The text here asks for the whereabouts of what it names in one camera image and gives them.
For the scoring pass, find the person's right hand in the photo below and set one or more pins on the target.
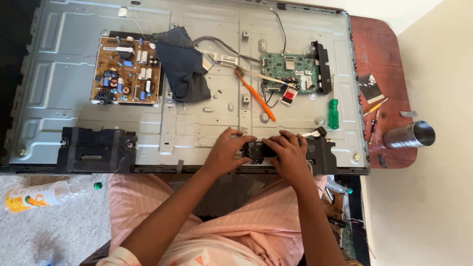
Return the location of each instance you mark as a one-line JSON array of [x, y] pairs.
[[293, 159]]

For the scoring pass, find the person's left hand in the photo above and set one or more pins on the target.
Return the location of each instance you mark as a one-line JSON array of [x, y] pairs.
[[221, 157]]

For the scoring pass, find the person's left fingers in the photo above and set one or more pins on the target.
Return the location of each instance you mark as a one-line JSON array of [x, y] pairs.
[[238, 137]]

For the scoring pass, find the person's right fingers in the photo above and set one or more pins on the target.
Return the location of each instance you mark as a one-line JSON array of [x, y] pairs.
[[279, 142]]

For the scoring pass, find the small black plastic module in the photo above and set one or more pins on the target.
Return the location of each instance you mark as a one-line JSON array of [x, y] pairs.
[[257, 152]]

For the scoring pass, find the orange plastic pry tool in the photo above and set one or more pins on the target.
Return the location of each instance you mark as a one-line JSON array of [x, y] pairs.
[[257, 96]]

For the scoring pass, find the small board with red label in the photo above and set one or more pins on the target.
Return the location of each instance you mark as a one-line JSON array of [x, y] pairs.
[[289, 96]]

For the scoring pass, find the narrow black speaker unit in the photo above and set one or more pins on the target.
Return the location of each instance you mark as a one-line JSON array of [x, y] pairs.
[[325, 155]]

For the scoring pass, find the green main circuit board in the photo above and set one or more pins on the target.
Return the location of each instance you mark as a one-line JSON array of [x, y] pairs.
[[284, 72]]

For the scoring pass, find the clear bottle with green cap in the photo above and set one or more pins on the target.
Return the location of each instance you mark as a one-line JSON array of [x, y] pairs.
[[338, 186]]

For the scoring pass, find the dark blue cloth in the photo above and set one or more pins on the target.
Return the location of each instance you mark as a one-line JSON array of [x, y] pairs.
[[183, 68]]

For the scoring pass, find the person's pink striped clothing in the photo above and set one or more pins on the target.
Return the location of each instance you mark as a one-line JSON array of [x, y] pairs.
[[258, 229]]

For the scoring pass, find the red and black small screwdriver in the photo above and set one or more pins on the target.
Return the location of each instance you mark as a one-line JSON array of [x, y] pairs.
[[374, 126]]

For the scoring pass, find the pile of spare circuit boards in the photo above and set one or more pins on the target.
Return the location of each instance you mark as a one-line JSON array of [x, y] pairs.
[[342, 225]]

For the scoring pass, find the small black strip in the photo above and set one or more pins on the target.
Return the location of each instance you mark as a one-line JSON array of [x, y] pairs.
[[383, 161]]

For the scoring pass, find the black and white card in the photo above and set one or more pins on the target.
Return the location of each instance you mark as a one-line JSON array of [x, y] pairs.
[[370, 88]]

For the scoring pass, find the steel tumbler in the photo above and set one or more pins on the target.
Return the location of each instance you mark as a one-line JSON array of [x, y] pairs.
[[402, 136]]

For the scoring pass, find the brown power supply board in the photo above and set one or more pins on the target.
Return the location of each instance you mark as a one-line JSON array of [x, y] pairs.
[[125, 74]]

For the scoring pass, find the grey tape piece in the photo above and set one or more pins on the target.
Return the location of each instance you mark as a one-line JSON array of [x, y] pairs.
[[408, 113]]

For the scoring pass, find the wide black speaker unit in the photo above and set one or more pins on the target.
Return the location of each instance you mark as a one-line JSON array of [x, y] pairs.
[[96, 149]]

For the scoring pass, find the grey metal television chassis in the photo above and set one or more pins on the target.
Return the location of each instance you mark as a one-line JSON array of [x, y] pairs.
[[74, 81]]

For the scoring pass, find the dark brown seat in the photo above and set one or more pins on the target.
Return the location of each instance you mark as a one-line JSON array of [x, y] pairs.
[[96, 255]]

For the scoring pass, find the plastic bottle with orange label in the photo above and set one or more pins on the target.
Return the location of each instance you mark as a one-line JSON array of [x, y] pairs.
[[40, 195]]

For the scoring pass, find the black plastic port bracket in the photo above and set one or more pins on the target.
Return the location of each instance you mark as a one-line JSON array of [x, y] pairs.
[[324, 70]]

